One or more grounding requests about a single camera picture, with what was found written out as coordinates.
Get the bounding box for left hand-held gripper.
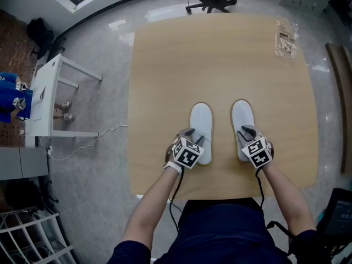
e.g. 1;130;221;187
172;128;206;171

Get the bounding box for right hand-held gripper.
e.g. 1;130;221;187
236;124;273;169

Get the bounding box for white slipper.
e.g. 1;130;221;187
230;99;256;163
31;88;46;106
189;102;214;166

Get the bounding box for person's left forearm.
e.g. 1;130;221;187
120;169;182;247

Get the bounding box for person's right forearm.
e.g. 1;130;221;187
261;162;317;238

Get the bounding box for person's right hand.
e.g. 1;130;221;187
263;141;275;164

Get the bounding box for person's left hand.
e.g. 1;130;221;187
164;133;179;168

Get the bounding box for wooden table with white legs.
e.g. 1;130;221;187
126;12;320;202

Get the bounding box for brown wooden planks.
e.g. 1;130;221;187
325;42;352;174

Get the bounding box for person's navy shirt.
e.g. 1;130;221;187
106;198;321;264

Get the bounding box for clear plastic bag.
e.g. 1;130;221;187
274;19;299;59

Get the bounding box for black tablet screen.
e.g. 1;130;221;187
316;187;352;247

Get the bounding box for white paper sheet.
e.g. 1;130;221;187
32;103;45;120

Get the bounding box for white desk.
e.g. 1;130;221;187
25;53;103;147

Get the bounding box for grey folding table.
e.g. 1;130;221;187
0;146;50;181

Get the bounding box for black swivel chair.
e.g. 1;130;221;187
2;179;60;211

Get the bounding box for black chair with backpack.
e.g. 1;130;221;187
26;17;67;62

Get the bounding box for white shelf rack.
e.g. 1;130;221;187
0;206;75;264

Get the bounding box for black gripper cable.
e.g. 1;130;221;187
255;168;296;239
168;169;185;232

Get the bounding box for white floor cable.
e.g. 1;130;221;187
49;124;129;161

